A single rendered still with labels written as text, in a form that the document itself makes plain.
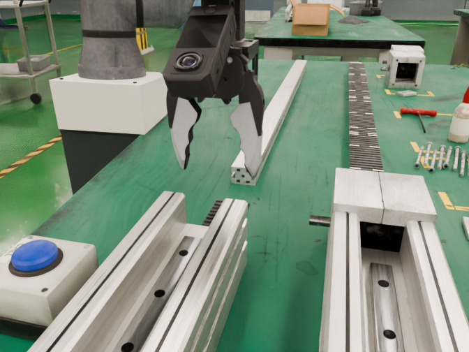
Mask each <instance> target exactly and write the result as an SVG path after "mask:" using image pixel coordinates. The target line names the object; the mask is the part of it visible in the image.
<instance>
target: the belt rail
mask: <svg viewBox="0 0 469 352"><path fill-rule="evenodd" d="M306 65H307V60H296V61H295V63H294V64H293V66H292V68H291V69H290V71H289V73H288V74H287V76H286V77H285V79H284V81H283V83H282V84H281V86H280V87H279V89H278V91H277V92H276V94H275V96H274V97H273V99H272V100H271V102H270V104H269V105H268V107H267V109H266V110H265V112H264V117H263V123H262V131H263V139H262V154H261V159H260V164H259V166H258V169H257V171H256V173H255V176H253V177H251V176H250V175H249V173H248V171H247V169H246V168H245V166H244V161H245V160H244V153H243V152H242V150H241V151H240V153H239V155H238V156H237V158H236V159H235V161H234V163H233V164H232V166H231V173H233V174H232V176H231V183H234V184H246V185H253V186H255V184H256V182H257V180H258V178H259V176H260V173H261V171H262V169H263V166H264V164H265V161H266V160H267V157H268V155H269V153H270V151H271V148H272V146H273V144H274V141H275V139H276V136H277V135H278V132H279V130H280V128H281V125H282V123H283V121H284V119H285V116H286V115H287V112H288V110H289V107H290V105H291V103H292V100H293V98H294V97H295V94H296V92H297V89H298V87H299V85H300V82H301V81H302V78H303V76H304V74H305V71H306V68H307V66H306Z"/></svg>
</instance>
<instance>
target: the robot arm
mask: <svg viewBox="0 0 469 352"><path fill-rule="evenodd" d="M79 5H80V17H81V25H82V37H83V43H82V49H81V53H80V58H79V63H78V65H77V70H78V76H79V77H80V78H86V79H92V80H128V79H135V78H143V77H145V76H146V75H147V74H146V66H145V63H144V60H143V58H142V54H141V52H140V49H139V47H138V44H137V37H136V28H152V29H176V30H180V29H182V30H181V33H180V35H179V37H178V39H177V42H176V44H175V46H174V48H173V50H172V53H171V55H170V57H169V59H168V61H167V63H166V65H165V68H164V70H163V72H162V75H163V78H164V81H165V84H166V86H167V96H166V106H167V116H168V122H169V127H170V131H171V137H172V144H173V146H174V151H175V154H176V156H177V160H178V162H179V165H180V166H181V168H182V169H184V170H185V169H186V167H187V165H188V160H189V157H190V143H191V142H192V140H193V127H194V124H196V123H197V122H198V120H199V119H200V115H201V113H202V110H201V108H200V106H199V105H198V104H197V101H198V103H201V102H203V100H205V99H206V98H221V99H222V100H223V102H224V104H227V105H228V104H229V103H230V102H231V101H232V98H234V97H236V96H237V95H239V105H238V106H237V107H236V108H235V109H234V111H233V112H232V114H231V115H230V120H231V122H232V125H233V127H234V128H235V129H236V130H237V131H238V133H239V136H240V138H241V140H240V148H241V150H242V152H243V153H244V160H245V161H244V166H245V168H246V169H247V171H248V173H249V175H250V176H251V177H253V176H255V173H256V171H257V169H258V166H259V164H260V159H261V154H262V139H263V131H262V123H263V117H264V112H265V97H264V93H263V90H262V87H261V86H260V84H259V83H258V50H259V40H250V39H245V0H79ZM250 60H252V70H250V69H249V68H248V63H249V62H250Z"/></svg>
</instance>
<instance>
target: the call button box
mask: <svg viewBox="0 0 469 352"><path fill-rule="evenodd" d="M34 240H48V241H51V242H53V243H55V244H56V246H57V249H58V256H57V258H56V259H55V260H54V261H53V262H52V263H51V264H49V265H48V266H46V267H43V268H41V269H38V270H33V271H21V270H17V269H15V268H14V267H13V264H12V261H11V256H12V254H13V252H14V251H15V250H16V249H17V248H18V247H20V246H21V245H23V244H25V243H27V242H30V241H34ZM98 268H99V265H98V258H97V253H96V247H95V246H94V245H92V244H85V243H80V242H71V241H67V240H58V239H53V238H48V237H40V236H35V235H29V236H27V237H26V238H23V239H22V240H21V241H20V242H18V243H17V244H16V245H15V246H14V247H12V248H11V249H10V250H8V251H7V252H6V253H5V254H4V255H3V256H1V257H0V333H2V334H5V335H11V336H15V337H21V338H24V339H30V340H34V341H36V340H37V339H38V338H39V337H40V336H41V335H42V334H43V333H44V331H45V330H46V329H47V328H48V327H49V325H50V324H51V323H52V322H53V320H54V319H55V318H56V317H57V316H58V315H59V314H60V313H61V311H62V310H63V309H64V308H65V306H66V305H67V304H68V303H69V302H70V301H71V300H72V299H73V297H74V296H75V295H76V294H77V292H78V291H79V290H80V289H81V288H82V287H83V286H84V285H85V283H86V282H87V281H88V280H89V278H90V277H91V276H92V275H93V273H94V272H95V271H97V269H98Z"/></svg>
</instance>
